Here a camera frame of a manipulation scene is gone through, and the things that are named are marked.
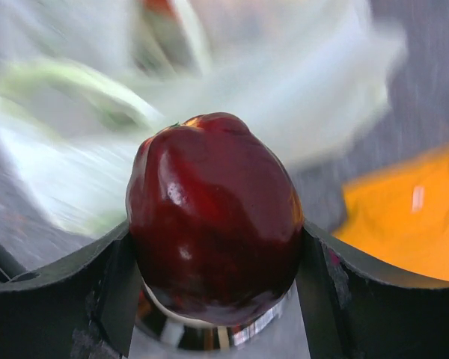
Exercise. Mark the orange folded cloth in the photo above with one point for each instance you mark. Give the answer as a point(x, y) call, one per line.
point(400, 214)

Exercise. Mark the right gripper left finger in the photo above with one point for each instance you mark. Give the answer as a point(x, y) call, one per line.
point(80, 306)

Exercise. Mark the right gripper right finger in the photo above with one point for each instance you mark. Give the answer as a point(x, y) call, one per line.
point(356, 306)

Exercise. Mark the dark rimmed ceramic plate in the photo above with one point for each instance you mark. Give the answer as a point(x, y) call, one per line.
point(185, 334)

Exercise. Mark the dark red fake apple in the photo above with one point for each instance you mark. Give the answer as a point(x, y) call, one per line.
point(215, 219)

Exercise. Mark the light green plastic bag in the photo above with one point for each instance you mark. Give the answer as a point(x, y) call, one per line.
point(83, 83)

